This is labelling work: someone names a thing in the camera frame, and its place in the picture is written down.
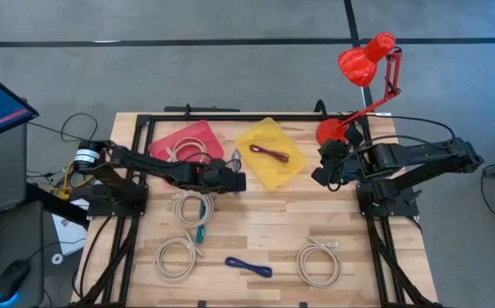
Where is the black computer mouse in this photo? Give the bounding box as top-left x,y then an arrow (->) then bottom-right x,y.
0,259 -> 32,305

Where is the white paper sheet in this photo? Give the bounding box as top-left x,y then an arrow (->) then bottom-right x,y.
52,198 -> 90,257

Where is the red translucent plastic bin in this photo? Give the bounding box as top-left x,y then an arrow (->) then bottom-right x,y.
148,119 -> 226,179

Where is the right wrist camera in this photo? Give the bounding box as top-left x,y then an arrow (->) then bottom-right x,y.
339,162 -> 362,183

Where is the beige usb cable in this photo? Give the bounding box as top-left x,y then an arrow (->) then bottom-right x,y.
296,237 -> 343,288
165,136 -> 212,164
173,190 -> 215,229
152,233 -> 205,283

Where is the red desk lamp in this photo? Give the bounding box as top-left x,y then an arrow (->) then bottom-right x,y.
315,32 -> 404,146

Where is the black arched hook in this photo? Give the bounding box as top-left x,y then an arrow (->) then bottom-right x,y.
313,98 -> 329,119

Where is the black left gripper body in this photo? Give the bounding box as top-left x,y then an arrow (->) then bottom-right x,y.
195,158 -> 248,194

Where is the teal braided USB cable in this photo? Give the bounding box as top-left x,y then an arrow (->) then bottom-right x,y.
195,198 -> 208,245

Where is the black floor cable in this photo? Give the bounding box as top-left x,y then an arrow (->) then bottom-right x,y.
27,112 -> 109,151

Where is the grey side desk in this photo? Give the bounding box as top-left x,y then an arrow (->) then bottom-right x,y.
0,123 -> 45,308

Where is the blue braided USB cable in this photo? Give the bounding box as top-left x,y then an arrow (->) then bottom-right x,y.
224,256 -> 274,279

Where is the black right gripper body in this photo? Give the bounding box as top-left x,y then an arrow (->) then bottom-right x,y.
317,139 -> 353,175

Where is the maroon braided USB cable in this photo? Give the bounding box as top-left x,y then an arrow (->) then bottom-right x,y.
249,144 -> 291,164

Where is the yellow cable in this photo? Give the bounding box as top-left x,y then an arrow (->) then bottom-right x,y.
56,160 -> 97,201

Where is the grey braided USB cable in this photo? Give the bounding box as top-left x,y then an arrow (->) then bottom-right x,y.
229,149 -> 244,173

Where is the yellow translucent plastic bin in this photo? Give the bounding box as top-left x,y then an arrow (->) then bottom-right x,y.
233,116 -> 309,192

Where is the black aluminium table frame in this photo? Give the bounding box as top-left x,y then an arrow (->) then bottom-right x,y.
71,111 -> 445,308

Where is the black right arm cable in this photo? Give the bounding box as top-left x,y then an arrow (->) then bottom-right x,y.
370,111 -> 457,142

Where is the black bar bracket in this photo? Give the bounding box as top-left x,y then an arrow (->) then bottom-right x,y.
163,104 -> 242,115

